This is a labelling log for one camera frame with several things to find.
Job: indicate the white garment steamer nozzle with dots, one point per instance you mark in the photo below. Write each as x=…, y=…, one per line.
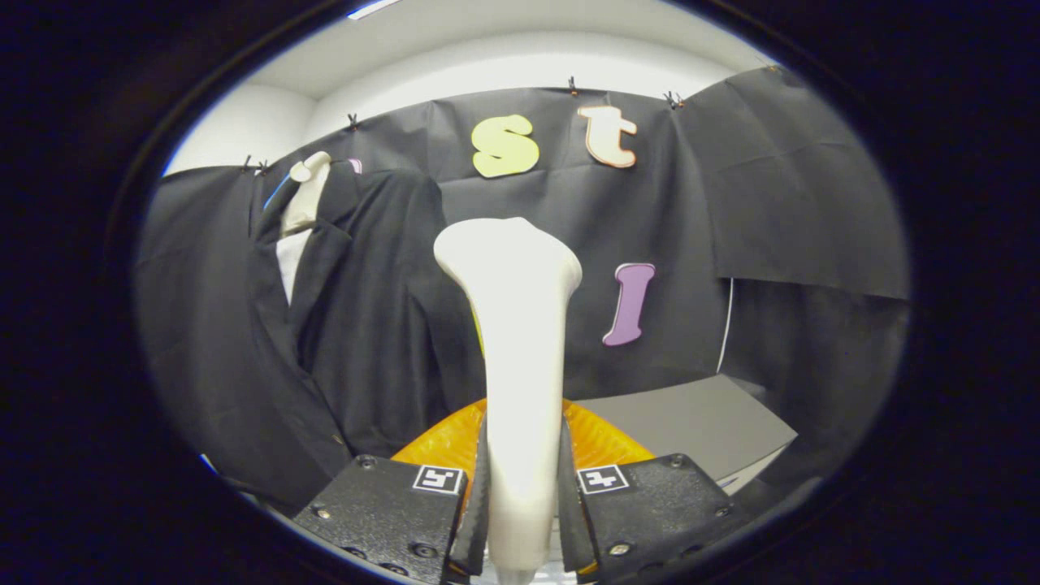
x=520, y=325

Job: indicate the grey cabinet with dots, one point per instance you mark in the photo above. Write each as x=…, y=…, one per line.
x=691, y=422

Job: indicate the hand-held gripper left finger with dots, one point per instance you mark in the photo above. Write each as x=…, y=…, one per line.
x=382, y=512

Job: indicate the black jacket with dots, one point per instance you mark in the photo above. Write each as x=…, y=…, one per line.
x=374, y=325

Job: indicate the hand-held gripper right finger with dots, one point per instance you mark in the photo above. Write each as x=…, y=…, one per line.
x=658, y=512

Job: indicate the black backdrop cloth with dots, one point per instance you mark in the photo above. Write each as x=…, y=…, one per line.
x=650, y=203

